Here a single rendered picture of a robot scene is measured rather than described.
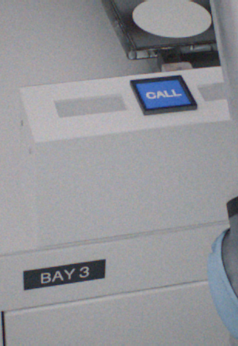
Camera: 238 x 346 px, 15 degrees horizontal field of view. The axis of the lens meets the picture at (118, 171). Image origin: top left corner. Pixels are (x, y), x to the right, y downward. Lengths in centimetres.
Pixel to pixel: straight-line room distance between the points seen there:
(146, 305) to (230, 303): 35
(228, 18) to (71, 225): 30
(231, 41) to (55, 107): 23
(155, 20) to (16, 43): 21
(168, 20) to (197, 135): 30
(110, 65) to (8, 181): 27
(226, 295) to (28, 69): 59
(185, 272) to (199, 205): 10
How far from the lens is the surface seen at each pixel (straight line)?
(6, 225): 100
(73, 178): 92
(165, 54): 112
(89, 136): 89
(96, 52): 128
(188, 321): 112
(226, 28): 78
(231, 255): 75
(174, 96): 94
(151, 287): 106
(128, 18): 120
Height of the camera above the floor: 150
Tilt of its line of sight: 39 degrees down
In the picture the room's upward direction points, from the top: 3 degrees clockwise
